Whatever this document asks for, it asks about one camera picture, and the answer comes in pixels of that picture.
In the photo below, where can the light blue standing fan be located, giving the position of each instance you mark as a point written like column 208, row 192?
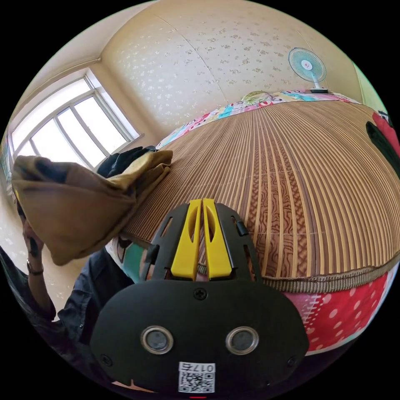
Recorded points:
column 307, row 66

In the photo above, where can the person's left forearm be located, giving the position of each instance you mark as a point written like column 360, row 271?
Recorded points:
column 39, row 286

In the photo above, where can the black garment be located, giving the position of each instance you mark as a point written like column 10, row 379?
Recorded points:
column 123, row 162

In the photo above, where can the person's body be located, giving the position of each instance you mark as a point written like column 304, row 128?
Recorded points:
column 90, row 293

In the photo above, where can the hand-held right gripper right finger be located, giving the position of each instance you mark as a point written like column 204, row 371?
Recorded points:
column 217, row 250

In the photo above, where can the pile of clothes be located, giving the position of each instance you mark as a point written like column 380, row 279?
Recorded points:
column 382, row 140

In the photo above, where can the person's left hand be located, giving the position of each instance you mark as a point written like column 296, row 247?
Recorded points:
column 28, row 236

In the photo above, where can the yellow long sleeve shirt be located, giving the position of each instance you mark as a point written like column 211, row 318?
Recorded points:
column 78, row 206

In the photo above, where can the bed with woven mat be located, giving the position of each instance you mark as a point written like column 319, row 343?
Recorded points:
column 281, row 187

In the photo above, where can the window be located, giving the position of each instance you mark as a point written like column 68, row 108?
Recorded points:
column 68, row 128

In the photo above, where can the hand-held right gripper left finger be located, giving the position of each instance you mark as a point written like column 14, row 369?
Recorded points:
column 187, row 247

